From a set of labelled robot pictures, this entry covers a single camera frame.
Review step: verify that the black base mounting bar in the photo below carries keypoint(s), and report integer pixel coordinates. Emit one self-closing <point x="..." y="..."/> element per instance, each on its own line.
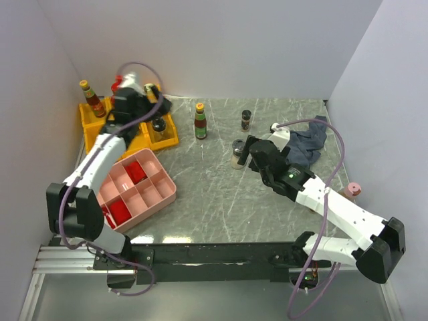
<point x="207" y="262"/>

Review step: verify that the far small black-cap spice jar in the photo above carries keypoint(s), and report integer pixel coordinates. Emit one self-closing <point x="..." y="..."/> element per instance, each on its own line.
<point x="245" y="120"/>

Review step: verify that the pink divided tray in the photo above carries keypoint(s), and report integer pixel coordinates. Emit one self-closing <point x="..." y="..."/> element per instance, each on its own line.
<point x="143" y="199"/>

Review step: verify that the white-cap seasoning shaker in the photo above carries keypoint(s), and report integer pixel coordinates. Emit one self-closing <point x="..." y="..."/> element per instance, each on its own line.
<point x="151" y="92"/>

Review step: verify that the pink-cap spice bottle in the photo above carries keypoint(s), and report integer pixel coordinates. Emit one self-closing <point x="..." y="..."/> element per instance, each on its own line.
<point x="351" y="191"/>

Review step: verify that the red white packet in tray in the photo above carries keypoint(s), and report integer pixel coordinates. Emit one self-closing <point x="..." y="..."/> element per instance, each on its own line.
<point x="107" y="217"/>

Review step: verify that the clear-cap salt grinder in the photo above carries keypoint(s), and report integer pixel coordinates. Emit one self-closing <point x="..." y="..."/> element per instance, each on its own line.
<point x="237" y="152"/>

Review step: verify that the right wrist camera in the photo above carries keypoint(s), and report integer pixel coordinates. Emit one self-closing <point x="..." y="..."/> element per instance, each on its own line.
<point x="280" y="136"/>

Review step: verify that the green label sauce bottle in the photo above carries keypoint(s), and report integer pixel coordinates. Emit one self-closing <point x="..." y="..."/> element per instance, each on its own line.
<point x="92" y="99"/>
<point x="200" y="122"/>

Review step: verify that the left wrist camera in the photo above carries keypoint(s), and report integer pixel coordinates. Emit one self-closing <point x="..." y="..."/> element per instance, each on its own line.
<point x="129" y="80"/>

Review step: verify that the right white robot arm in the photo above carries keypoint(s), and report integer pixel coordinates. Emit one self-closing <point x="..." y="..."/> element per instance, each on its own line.
<point x="374" y="244"/>

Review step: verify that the blue grey cloth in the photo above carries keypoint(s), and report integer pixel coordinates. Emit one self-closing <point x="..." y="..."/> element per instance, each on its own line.
<point x="305" y="145"/>

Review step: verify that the yellow compartment bin organizer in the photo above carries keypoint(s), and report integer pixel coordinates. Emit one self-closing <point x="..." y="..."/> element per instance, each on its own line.
<point x="144" y="139"/>

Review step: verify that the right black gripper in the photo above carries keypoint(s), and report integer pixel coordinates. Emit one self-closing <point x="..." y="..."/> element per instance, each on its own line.
<point x="246" y="151"/>

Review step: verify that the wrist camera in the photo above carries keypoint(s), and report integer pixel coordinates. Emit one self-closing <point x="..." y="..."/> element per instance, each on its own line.
<point x="280" y="136"/>
<point x="129" y="80"/>

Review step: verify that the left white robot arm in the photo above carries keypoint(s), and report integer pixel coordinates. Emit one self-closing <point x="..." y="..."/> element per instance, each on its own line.
<point x="72" y="206"/>

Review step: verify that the black-top brown pepper grinder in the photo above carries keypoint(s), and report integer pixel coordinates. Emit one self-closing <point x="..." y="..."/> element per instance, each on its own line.
<point x="159" y="128"/>

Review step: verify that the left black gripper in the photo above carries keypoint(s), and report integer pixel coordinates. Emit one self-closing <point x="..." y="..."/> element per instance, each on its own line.
<point x="164" y="109"/>

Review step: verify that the red-lid chili jar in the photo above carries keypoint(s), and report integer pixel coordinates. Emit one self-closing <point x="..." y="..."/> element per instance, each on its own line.
<point x="114" y="88"/>

